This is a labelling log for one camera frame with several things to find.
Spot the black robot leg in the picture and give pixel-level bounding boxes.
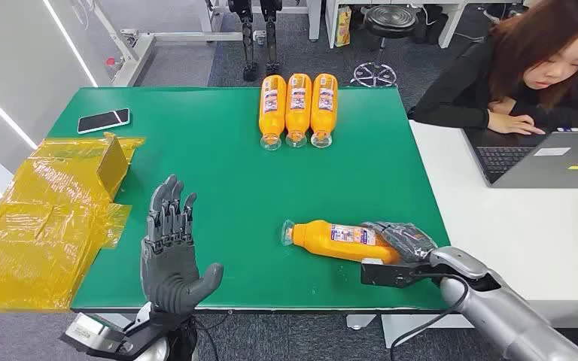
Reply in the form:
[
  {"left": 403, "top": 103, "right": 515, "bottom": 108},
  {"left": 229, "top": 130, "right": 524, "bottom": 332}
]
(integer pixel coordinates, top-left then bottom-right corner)
[
  {"left": 228, "top": 0, "right": 260, "bottom": 83},
  {"left": 260, "top": 0, "right": 284, "bottom": 77}
]

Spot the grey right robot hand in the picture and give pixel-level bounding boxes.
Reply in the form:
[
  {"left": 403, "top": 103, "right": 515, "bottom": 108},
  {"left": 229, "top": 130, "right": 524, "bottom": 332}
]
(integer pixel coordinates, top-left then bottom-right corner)
[{"left": 360, "top": 221, "right": 440, "bottom": 265}]

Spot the yellow film-wrapped cardboard box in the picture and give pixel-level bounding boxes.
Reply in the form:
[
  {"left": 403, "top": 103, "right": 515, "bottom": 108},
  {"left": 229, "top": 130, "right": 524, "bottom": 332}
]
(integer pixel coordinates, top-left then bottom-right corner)
[{"left": 0, "top": 132, "right": 146, "bottom": 315}]

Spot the green table mat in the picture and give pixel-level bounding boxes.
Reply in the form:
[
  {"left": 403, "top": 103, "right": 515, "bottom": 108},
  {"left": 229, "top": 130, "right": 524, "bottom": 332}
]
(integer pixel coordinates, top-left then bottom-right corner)
[{"left": 44, "top": 86, "right": 452, "bottom": 314}]

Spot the person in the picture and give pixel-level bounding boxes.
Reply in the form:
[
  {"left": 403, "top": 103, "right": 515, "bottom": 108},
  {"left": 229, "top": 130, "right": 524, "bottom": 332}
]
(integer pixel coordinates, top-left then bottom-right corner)
[{"left": 407, "top": 0, "right": 578, "bottom": 137}]

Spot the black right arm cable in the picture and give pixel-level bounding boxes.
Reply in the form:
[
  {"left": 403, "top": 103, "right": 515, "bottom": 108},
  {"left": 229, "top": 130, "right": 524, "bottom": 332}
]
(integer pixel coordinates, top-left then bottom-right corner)
[{"left": 389, "top": 272, "right": 470, "bottom": 361}]

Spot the person's right hand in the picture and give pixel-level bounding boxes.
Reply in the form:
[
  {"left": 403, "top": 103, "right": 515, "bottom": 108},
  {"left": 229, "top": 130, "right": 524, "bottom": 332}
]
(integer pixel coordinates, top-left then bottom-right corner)
[{"left": 487, "top": 111, "right": 547, "bottom": 137}]

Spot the black smartphone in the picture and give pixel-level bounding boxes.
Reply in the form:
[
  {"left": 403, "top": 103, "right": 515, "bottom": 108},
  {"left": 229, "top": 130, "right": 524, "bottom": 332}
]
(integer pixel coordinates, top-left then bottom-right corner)
[{"left": 77, "top": 108, "right": 132, "bottom": 135}]

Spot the grey laptop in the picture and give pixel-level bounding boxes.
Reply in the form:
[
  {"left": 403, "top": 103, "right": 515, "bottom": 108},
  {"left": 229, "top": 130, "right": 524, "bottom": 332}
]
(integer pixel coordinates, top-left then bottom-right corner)
[{"left": 461, "top": 126, "right": 578, "bottom": 190}]

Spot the black round stool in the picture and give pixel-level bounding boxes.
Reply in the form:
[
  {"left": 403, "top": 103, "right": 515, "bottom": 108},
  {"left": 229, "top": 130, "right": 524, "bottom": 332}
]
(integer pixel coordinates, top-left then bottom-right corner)
[{"left": 351, "top": 4, "right": 420, "bottom": 89}]

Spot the white desk frame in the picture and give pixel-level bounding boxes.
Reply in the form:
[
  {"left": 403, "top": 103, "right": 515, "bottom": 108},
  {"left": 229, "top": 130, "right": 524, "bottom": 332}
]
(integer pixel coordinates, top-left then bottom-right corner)
[{"left": 306, "top": 0, "right": 525, "bottom": 50}]

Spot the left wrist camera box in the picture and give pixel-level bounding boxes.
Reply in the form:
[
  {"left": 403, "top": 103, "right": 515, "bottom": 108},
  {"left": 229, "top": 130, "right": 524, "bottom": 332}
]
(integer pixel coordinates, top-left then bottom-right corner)
[{"left": 59, "top": 311, "right": 141, "bottom": 361}]

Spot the white metal stand frame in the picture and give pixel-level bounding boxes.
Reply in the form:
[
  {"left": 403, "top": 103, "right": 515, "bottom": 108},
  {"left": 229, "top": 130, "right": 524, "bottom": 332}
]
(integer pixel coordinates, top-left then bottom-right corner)
[{"left": 88, "top": 0, "right": 266, "bottom": 89}]

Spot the person's left hand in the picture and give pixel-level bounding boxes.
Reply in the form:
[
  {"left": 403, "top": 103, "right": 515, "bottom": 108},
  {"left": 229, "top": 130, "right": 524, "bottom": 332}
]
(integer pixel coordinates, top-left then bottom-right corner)
[{"left": 488, "top": 97, "right": 518, "bottom": 116}]

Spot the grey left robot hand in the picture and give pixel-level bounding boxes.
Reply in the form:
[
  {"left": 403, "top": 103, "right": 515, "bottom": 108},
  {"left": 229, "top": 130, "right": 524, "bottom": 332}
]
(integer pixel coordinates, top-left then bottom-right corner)
[{"left": 139, "top": 174, "right": 224, "bottom": 316}]

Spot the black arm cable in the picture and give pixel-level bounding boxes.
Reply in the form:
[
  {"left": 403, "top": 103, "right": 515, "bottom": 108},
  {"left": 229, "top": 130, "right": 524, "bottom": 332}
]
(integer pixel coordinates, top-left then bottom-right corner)
[
  {"left": 389, "top": 272, "right": 470, "bottom": 361},
  {"left": 193, "top": 312, "right": 231, "bottom": 361}
]

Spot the yellow carton box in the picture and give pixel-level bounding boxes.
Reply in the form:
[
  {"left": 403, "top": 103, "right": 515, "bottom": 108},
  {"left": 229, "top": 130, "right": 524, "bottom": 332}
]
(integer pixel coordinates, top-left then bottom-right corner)
[{"left": 334, "top": 5, "right": 353, "bottom": 49}]

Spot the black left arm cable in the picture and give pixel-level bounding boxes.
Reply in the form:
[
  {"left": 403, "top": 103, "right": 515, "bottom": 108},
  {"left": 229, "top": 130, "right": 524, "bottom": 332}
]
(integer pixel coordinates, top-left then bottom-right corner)
[{"left": 193, "top": 312, "right": 231, "bottom": 361}]

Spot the orange juice bottle clear cap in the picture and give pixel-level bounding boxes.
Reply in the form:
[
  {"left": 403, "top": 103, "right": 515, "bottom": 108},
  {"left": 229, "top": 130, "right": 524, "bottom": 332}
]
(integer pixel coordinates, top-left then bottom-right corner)
[
  {"left": 310, "top": 73, "right": 339, "bottom": 150},
  {"left": 258, "top": 74, "right": 288, "bottom": 151},
  {"left": 284, "top": 73, "right": 313, "bottom": 149},
  {"left": 281, "top": 219, "right": 403, "bottom": 265}
]

